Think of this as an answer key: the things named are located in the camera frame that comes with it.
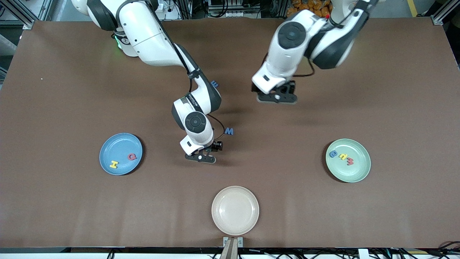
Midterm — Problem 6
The beige plate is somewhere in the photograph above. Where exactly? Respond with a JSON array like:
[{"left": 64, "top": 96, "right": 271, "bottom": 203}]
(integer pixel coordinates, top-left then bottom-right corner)
[{"left": 211, "top": 186, "right": 260, "bottom": 236}]

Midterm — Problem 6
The blue plate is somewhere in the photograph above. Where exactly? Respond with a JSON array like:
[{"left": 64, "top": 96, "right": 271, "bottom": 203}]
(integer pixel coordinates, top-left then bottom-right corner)
[{"left": 99, "top": 133, "right": 143, "bottom": 176}]

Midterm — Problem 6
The green plate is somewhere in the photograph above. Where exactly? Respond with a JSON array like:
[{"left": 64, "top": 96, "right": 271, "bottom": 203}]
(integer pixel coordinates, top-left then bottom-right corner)
[{"left": 325, "top": 138, "right": 371, "bottom": 183}]

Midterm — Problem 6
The white power strip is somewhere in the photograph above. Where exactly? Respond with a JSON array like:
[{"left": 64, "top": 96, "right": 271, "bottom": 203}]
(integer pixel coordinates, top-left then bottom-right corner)
[{"left": 215, "top": 10, "right": 249, "bottom": 18}]

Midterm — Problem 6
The orange items pile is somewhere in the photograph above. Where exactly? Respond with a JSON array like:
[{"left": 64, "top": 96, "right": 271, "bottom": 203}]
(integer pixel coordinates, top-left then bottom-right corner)
[{"left": 287, "top": 0, "right": 332, "bottom": 18}]

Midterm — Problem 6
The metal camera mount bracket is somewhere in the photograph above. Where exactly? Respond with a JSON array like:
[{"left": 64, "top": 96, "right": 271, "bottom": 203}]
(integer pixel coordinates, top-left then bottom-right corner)
[{"left": 220, "top": 236, "right": 244, "bottom": 259}]

